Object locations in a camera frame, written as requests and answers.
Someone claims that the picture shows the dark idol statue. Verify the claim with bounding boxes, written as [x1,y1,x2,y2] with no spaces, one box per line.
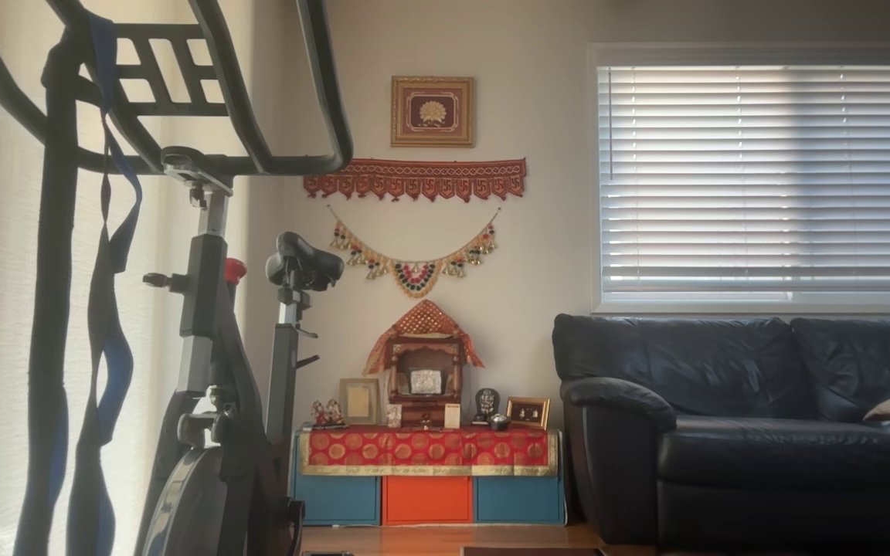
[473,388,501,425]

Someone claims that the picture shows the pair of small figurines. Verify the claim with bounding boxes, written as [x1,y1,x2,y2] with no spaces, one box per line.
[310,399,347,429]

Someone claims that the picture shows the blue storage bin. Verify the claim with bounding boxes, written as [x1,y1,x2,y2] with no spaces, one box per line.
[476,475,564,526]

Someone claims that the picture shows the pale picture frame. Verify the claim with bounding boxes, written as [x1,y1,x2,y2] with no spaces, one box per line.
[338,378,381,426]

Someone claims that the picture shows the black leather sofa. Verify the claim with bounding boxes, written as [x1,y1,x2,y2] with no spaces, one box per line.
[552,313,890,551]

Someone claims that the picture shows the black hanging strap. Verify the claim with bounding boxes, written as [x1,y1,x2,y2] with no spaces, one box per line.
[12,31,81,556]

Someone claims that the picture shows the gold framed wall picture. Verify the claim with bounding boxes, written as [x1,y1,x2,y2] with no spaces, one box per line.
[391,75,476,148]

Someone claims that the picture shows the white window blinds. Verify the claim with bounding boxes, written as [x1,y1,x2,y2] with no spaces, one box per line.
[590,44,890,314]

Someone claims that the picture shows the small gold picture frame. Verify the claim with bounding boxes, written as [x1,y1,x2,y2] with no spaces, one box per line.
[506,396,552,431]

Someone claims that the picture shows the dark rug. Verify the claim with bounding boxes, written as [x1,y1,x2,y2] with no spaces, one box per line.
[460,546,608,556]

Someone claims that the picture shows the beaded gold garland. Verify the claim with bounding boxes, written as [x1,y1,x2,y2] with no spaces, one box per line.
[327,205,502,299]

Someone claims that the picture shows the blue and black strap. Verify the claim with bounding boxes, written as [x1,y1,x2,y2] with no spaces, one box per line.
[66,12,144,556]

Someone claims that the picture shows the wooden shrine with canopy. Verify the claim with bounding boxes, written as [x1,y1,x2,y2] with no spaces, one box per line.
[362,300,485,428]

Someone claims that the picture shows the red embroidered wall hanging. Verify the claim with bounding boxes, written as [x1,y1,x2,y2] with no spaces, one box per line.
[304,158,528,203]

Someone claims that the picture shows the red and gold cloth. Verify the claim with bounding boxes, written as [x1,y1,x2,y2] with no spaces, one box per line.
[298,427,559,476]

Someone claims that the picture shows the black exercise bike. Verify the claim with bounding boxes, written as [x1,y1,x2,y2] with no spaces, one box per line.
[0,0,355,556]

